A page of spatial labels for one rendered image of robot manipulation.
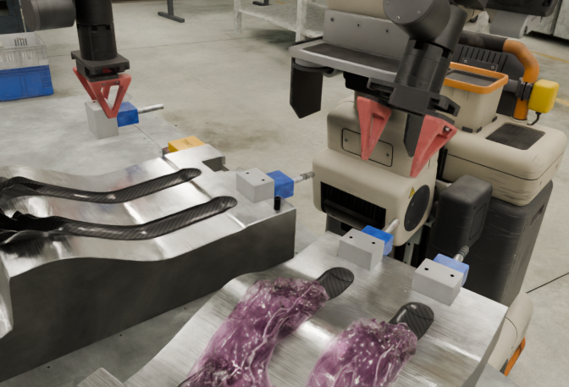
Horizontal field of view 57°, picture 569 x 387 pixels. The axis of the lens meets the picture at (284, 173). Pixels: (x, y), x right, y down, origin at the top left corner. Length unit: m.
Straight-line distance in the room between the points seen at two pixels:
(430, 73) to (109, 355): 0.50
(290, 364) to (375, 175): 0.59
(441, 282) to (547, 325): 1.45
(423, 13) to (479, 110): 0.73
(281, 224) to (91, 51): 0.41
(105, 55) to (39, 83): 3.12
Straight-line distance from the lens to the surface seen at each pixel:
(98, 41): 0.89
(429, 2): 0.59
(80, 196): 0.80
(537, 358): 1.97
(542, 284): 2.29
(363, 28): 0.99
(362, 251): 0.70
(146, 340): 0.69
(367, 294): 0.67
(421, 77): 0.64
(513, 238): 1.32
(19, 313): 0.64
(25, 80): 4.00
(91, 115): 0.95
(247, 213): 0.74
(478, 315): 0.68
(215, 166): 0.90
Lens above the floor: 1.28
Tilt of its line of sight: 28 degrees down
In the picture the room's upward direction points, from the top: 2 degrees clockwise
